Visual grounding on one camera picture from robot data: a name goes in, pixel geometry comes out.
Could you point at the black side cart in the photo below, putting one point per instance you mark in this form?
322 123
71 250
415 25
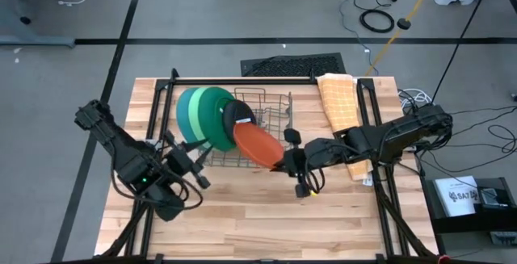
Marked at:
464 223

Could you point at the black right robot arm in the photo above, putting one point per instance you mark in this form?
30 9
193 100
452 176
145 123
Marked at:
383 139

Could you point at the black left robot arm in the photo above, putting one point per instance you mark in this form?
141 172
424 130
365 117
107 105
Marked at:
121 155

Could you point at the teal plate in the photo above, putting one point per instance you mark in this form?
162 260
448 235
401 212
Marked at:
182 114

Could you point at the light green plate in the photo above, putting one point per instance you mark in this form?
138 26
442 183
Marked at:
194 110

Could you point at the orange checked towel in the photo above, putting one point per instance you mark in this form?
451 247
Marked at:
339 98

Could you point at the grey desk base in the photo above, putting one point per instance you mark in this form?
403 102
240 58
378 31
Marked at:
24 40

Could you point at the orange plate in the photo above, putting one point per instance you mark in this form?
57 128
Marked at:
258 145

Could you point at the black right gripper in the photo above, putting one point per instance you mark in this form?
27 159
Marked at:
299 159

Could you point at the black round pole base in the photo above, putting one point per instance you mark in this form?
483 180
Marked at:
404 23

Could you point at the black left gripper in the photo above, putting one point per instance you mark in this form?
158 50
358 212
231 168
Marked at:
182 163

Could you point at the yellow pole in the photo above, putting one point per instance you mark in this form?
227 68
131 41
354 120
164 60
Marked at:
387 44

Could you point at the white printed booklet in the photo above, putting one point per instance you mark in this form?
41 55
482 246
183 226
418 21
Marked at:
458 195

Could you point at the black perforated floor mat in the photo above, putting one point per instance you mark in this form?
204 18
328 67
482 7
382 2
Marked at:
295 65

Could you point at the dark green plate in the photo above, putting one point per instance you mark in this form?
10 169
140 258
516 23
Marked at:
212 122

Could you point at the black metal rig frame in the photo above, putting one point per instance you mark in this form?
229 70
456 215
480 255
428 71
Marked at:
242 81

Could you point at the black plate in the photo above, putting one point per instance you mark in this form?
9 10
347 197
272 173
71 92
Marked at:
238 110

